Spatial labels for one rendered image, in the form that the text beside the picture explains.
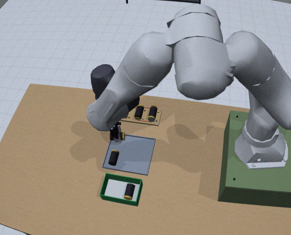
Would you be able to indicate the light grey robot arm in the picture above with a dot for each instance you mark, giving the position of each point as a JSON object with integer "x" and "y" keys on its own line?
{"x": 204, "y": 67}

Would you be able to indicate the light blue tray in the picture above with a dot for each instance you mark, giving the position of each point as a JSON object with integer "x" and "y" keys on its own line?
{"x": 135, "y": 154}

